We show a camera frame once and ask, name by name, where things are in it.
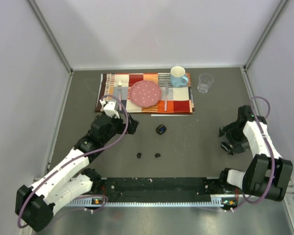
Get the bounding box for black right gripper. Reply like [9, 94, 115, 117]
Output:
[220, 122, 252, 156]

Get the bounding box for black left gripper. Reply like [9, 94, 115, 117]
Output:
[101, 113, 139, 145]

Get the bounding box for glossy black charging case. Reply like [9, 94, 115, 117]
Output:
[156, 124, 167, 135]

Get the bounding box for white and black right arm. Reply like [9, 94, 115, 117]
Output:
[219, 105, 293, 201]

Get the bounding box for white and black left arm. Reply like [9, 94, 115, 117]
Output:
[15, 113, 139, 232]

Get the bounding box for pink dotted plate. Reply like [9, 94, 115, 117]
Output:
[129, 80, 162, 108]

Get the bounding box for colourful patchwork placemat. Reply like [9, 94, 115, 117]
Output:
[98, 72, 195, 115]

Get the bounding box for clear drinking glass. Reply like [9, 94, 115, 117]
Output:
[197, 73, 214, 93]

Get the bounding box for light blue mug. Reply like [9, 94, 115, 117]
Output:
[170, 66, 189, 88]

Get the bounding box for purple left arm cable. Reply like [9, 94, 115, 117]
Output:
[17, 94, 129, 230]

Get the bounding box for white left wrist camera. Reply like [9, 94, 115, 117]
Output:
[99, 99, 120, 119]

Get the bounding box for fork with pink handle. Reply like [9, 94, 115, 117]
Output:
[118, 80, 122, 111]

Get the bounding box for knife with pink handle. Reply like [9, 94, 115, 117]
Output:
[164, 80, 169, 112]

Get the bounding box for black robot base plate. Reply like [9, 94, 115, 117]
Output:
[92, 177, 235, 203]

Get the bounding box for aluminium frame rail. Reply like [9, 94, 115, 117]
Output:
[29, 177, 294, 209]

